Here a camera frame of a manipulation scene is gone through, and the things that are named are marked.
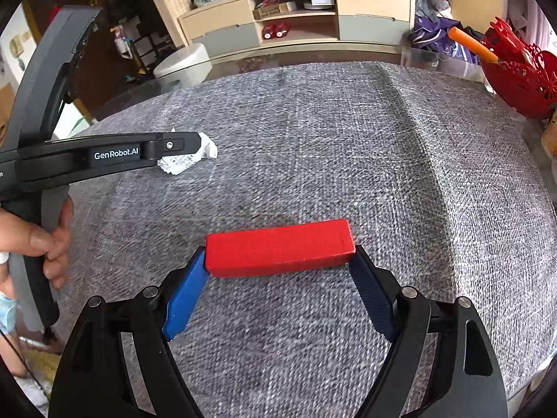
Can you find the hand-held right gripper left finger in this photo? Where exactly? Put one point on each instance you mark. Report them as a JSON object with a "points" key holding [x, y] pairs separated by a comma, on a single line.
{"points": [[187, 296]]}

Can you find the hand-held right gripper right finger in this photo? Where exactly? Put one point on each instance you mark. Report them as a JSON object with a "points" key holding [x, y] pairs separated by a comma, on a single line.
{"points": [[374, 296]]}

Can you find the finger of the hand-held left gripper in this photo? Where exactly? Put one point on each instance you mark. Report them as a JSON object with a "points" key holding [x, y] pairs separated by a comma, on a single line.
{"points": [[178, 144]]}

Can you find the white paper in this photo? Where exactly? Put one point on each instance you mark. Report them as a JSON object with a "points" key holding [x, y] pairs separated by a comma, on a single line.
{"points": [[206, 148]]}

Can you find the red rectangular block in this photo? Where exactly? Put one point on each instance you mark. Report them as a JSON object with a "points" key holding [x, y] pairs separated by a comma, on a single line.
{"points": [[278, 248]]}

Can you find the person's left hand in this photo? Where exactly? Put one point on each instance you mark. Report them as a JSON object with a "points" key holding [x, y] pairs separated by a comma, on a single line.
{"points": [[48, 239]]}

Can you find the white round bin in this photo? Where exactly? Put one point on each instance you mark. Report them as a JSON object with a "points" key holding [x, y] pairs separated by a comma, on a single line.
{"points": [[182, 67]]}

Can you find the grey woven table cloth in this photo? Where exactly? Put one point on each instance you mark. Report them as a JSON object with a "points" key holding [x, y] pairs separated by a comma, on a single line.
{"points": [[304, 139]]}

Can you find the flat cardboard box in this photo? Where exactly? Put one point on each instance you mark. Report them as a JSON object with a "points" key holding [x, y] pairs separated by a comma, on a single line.
{"points": [[274, 10]]}

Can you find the person's leg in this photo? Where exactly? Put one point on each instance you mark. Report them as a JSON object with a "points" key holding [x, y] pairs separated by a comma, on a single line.
{"points": [[6, 313]]}

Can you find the white round tin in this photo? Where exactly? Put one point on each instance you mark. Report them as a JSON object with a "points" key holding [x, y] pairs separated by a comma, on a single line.
{"points": [[320, 1]]}

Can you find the wooden TV cabinet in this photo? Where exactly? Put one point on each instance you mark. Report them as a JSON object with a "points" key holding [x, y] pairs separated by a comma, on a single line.
{"points": [[370, 8]]}

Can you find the clear plastic box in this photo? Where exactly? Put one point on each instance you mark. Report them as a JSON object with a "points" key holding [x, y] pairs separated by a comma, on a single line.
{"points": [[461, 69]]}

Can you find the red lattice basket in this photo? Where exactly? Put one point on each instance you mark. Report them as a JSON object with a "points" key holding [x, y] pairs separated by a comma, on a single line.
{"points": [[518, 74]]}

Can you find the purple printed bag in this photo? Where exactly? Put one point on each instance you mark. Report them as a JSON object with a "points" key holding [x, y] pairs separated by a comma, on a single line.
{"points": [[435, 37]]}

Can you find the orange plastic stick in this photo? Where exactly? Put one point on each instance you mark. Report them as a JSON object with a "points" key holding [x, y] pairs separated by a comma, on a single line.
{"points": [[472, 43]]}

